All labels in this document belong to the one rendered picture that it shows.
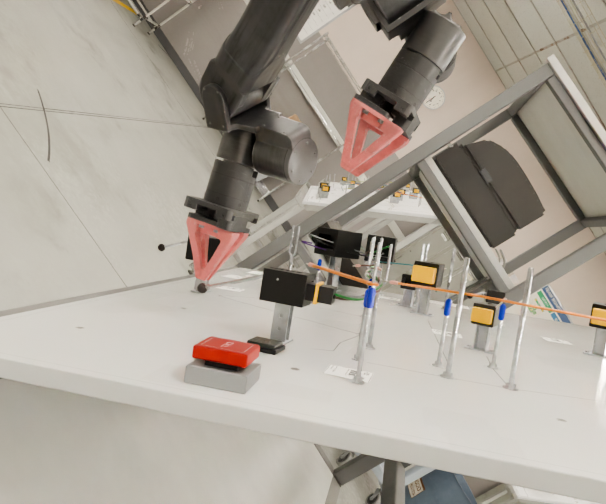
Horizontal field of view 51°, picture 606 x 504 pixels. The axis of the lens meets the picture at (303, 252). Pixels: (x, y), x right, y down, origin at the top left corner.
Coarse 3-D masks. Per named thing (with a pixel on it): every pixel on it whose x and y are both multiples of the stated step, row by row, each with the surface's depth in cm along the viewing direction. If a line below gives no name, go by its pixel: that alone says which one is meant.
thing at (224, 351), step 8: (200, 344) 56; (208, 344) 56; (216, 344) 57; (224, 344) 57; (232, 344) 58; (240, 344) 58; (248, 344) 59; (192, 352) 56; (200, 352) 55; (208, 352) 55; (216, 352) 55; (224, 352) 55; (232, 352) 55; (240, 352) 55; (248, 352) 56; (256, 352) 58; (208, 360) 55; (216, 360) 55; (224, 360) 55; (232, 360) 55; (240, 360) 55; (248, 360) 55; (224, 368) 56; (232, 368) 56; (240, 368) 57
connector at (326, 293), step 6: (312, 282) 80; (306, 288) 78; (312, 288) 77; (324, 288) 77; (330, 288) 77; (336, 288) 79; (306, 294) 78; (312, 294) 77; (318, 294) 77; (324, 294) 77; (330, 294) 77; (312, 300) 77; (318, 300) 77; (324, 300) 77; (330, 300) 77
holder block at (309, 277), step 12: (264, 276) 78; (276, 276) 78; (288, 276) 77; (300, 276) 77; (312, 276) 80; (264, 288) 78; (276, 288) 78; (288, 288) 77; (300, 288) 77; (264, 300) 78; (276, 300) 78; (288, 300) 77; (300, 300) 77
